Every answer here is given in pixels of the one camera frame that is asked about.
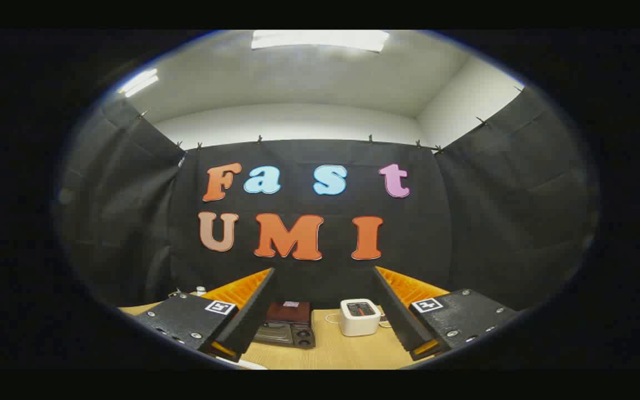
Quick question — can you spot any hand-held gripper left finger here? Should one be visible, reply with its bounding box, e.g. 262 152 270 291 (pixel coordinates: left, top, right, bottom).
133 267 276 363

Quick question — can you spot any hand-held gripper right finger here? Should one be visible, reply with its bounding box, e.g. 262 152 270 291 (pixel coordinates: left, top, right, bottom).
373 266 519 362

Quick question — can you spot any black toaster oven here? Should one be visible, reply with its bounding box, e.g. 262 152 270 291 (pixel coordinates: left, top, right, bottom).
252 302 316 349

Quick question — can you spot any white box-shaped appliance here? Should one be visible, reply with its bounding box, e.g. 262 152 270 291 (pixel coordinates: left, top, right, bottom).
340 298 382 337

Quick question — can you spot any white plate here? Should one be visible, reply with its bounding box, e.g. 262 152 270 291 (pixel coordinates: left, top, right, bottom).
217 356 268 370

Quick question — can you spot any black backdrop cloth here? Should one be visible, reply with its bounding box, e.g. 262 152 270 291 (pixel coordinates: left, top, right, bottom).
56 86 598 312

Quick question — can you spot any ceiling light panel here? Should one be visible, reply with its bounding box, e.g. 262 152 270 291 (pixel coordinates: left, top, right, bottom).
117 68 159 98
251 29 391 54

